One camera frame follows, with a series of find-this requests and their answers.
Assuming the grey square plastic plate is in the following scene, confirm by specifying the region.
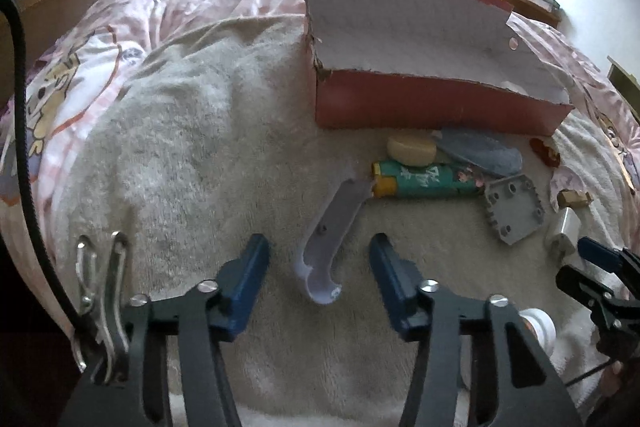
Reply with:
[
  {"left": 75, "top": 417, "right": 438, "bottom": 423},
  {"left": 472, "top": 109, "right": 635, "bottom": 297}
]
[{"left": 482, "top": 174, "right": 546, "bottom": 247}]

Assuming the beige towel blanket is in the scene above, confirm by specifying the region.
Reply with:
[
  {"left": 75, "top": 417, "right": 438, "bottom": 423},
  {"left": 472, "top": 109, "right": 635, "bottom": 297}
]
[{"left": 50, "top": 14, "right": 640, "bottom": 427}]

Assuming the metal spring clip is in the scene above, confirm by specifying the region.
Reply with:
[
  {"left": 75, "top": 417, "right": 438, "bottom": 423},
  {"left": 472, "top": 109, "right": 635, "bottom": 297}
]
[{"left": 75, "top": 231, "right": 132, "bottom": 373}]

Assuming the pink printed quilt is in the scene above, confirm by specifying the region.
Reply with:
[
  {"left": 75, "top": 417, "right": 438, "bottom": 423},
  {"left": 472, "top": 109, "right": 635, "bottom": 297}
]
[{"left": 0, "top": 0, "right": 640, "bottom": 338}]

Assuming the person's right hand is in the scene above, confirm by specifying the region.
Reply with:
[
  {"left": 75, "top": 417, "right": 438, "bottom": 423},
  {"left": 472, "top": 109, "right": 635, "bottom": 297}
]
[{"left": 600, "top": 362, "right": 623, "bottom": 400}]

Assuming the red cardboard box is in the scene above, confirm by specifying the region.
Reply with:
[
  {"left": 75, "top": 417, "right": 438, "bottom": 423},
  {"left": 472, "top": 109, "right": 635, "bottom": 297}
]
[{"left": 302, "top": 0, "right": 575, "bottom": 136}]

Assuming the black ribbed cable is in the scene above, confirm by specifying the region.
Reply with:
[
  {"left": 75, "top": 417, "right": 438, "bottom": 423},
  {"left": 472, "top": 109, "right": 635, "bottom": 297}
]
[{"left": 0, "top": 0, "right": 83, "bottom": 338}]

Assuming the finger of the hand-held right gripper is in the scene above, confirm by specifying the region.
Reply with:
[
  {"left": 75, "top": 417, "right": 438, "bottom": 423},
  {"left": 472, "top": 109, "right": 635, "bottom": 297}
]
[
  {"left": 577, "top": 237, "right": 640, "bottom": 280},
  {"left": 555, "top": 264, "right": 626, "bottom": 323}
]

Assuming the olive wooden furniture edge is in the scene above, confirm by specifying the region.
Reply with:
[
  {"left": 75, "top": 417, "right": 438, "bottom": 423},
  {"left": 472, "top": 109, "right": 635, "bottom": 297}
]
[{"left": 607, "top": 56, "right": 640, "bottom": 122}]

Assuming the white rectangular block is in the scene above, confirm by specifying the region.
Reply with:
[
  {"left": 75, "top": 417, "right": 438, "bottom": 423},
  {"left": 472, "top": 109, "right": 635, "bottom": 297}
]
[{"left": 545, "top": 207, "right": 585, "bottom": 264}]

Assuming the green printed lighter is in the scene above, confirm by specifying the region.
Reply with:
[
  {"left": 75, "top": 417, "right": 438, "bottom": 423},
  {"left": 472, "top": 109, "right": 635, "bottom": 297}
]
[{"left": 371, "top": 159, "right": 485, "bottom": 199}]

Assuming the grey insole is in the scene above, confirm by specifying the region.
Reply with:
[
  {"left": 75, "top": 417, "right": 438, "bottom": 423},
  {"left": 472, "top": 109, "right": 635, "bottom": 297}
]
[{"left": 432, "top": 128, "right": 522, "bottom": 178}]

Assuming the pale curved plastic bracket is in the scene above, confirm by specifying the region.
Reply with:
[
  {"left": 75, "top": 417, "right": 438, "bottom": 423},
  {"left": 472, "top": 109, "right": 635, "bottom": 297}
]
[{"left": 294, "top": 177, "right": 375, "bottom": 305}]

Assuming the small red-brown object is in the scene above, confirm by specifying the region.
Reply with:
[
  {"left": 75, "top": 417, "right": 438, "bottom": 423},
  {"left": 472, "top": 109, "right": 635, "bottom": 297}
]
[{"left": 530, "top": 138, "right": 562, "bottom": 168}]

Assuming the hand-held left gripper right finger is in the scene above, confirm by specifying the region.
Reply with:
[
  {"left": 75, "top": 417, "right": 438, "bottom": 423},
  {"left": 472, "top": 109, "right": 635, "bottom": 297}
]
[{"left": 369, "top": 233, "right": 583, "bottom": 427}]

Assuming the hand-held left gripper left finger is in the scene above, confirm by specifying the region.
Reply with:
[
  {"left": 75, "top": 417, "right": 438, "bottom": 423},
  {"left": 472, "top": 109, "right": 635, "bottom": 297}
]
[{"left": 60, "top": 233, "right": 271, "bottom": 427}]

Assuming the yellow round puck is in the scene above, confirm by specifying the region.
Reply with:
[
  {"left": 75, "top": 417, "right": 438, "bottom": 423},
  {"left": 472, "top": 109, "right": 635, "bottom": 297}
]
[{"left": 386, "top": 134, "right": 437, "bottom": 166}]

